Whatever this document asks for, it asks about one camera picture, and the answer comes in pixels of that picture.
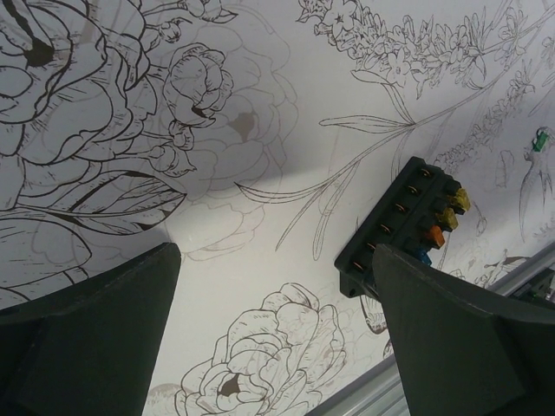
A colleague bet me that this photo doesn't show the aluminium rail frame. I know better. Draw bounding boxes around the aluminium rail frame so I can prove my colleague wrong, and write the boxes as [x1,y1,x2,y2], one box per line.
[303,242,555,416]

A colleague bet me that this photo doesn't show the green blade fuse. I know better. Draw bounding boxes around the green blade fuse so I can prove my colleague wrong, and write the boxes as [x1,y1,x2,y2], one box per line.
[532,127,550,153]

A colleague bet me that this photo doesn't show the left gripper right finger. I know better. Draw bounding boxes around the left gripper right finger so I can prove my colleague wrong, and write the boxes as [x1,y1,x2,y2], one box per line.
[373,243,555,416]

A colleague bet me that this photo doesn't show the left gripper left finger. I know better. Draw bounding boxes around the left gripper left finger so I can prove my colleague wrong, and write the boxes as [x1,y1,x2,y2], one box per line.
[1,243,180,415]

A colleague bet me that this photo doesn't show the black fuse box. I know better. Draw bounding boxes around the black fuse box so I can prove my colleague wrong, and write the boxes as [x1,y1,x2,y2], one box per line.
[334,157,471,300]

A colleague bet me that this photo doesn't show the floral printed table mat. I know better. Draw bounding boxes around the floral printed table mat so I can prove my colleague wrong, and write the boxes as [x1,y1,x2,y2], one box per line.
[1,1,554,415]

